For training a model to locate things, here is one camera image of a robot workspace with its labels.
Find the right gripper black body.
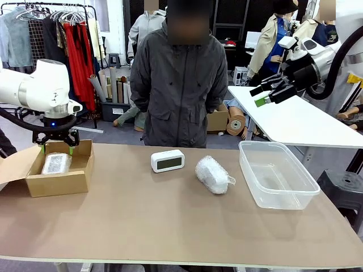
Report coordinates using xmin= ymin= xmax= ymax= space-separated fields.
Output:
xmin=286 ymin=64 xmax=323 ymax=96

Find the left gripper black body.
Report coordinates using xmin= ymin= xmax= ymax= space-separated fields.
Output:
xmin=42 ymin=117 xmax=71 ymax=140

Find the unwrapped white digital clock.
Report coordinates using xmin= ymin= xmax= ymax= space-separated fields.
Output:
xmin=150 ymin=149 xmax=185 ymax=173

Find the black metal clothes rack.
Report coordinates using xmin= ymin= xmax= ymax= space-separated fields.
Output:
xmin=0 ymin=2 xmax=99 ymax=130

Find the white computer case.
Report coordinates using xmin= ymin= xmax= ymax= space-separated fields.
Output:
xmin=234 ymin=66 xmax=250 ymax=86

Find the white table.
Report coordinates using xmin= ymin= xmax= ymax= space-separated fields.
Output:
xmin=227 ymin=84 xmax=363 ymax=150

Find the person in black clothing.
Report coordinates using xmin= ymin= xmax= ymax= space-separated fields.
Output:
xmin=0 ymin=127 xmax=18 ymax=159

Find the mannequin in beige coat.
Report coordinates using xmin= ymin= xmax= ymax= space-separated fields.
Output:
xmin=247 ymin=0 xmax=298 ymax=86

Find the black storage bin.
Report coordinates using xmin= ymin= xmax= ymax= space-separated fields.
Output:
xmin=100 ymin=101 xmax=133 ymax=122

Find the white monitor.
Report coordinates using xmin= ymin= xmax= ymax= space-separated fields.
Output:
xmin=245 ymin=31 xmax=261 ymax=49

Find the open brown cardboard box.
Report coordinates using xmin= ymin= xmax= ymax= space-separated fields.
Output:
xmin=0 ymin=139 xmax=95 ymax=198

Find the mannequin in cream jacket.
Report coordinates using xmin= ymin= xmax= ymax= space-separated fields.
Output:
xmin=292 ymin=0 xmax=340 ymax=48

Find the large brown paper spool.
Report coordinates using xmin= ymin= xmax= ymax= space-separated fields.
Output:
xmin=226 ymin=113 xmax=247 ymax=139

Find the black tripod stand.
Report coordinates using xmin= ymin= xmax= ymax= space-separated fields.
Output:
xmin=288 ymin=20 xmax=301 ymax=37

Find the child mannequin in green top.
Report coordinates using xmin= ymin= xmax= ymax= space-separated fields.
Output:
xmin=113 ymin=106 xmax=147 ymax=133

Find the plain cardboard box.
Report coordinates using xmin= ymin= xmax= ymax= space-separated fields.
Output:
xmin=206 ymin=101 xmax=230 ymax=134

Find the red hanging dress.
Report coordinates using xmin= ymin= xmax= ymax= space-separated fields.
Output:
xmin=62 ymin=22 xmax=97 ymax=112

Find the cream paper roll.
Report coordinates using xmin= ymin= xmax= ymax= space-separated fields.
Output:
xmin=98 ymin=69 xmax=112 ymax=100

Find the grey paper roll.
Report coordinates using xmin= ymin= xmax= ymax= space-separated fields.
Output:
xmin=109 ymin=67 xmax=119 ymax=104

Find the clear plastic container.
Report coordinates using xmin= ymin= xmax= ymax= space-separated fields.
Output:
xmin=238 ymin=141 xmax=321 ymax=211

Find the black hanging garment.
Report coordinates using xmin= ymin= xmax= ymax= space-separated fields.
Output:
xmin=42 ymin=16 xmax=69 ymax=66

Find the dark checked garment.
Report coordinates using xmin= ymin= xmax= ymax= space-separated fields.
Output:
xmin=28 ymin=19 xmax=46 ymax=62

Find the small dark step stool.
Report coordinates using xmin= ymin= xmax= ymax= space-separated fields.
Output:
xmin=108 ymin=52 xmax=122 ymax=69

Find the person in dark grey jacket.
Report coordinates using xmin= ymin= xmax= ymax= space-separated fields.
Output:
xmin=129 ymin=0 xmax=229 ymax=148

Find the light blue fleece jacket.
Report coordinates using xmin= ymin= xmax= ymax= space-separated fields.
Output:
xmin=0 ymin=7 xmax=33 ymax=69

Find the cream hanging garment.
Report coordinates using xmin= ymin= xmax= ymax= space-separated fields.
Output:
xmin=86 ymin=18 xmax=106 ymax=62

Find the black plastic stool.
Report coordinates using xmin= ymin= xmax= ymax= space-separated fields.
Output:
xmin=316 ymin=169 xmax=363 ymax=227

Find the mannequin in grey hoodie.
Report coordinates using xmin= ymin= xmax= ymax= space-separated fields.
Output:
xmin=127 ymin=10 xmax=167 ymax=62

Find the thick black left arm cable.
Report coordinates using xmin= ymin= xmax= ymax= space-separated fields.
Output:
xmin=0 ymin=107 xmax=78 ymax=134

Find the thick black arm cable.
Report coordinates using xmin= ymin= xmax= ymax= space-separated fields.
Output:
xmin=306 ymin=27 xmax=363 ymax=100
xmin=0 ymin=107 xmax=78 ymax=134

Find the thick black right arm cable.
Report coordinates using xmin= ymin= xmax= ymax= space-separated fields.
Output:
xmin=306 ymin=27 xmax=363 ymax=100

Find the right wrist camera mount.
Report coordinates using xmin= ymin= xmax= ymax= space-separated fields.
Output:
xmin=277 ymin=36 xmax=301 ymax=62

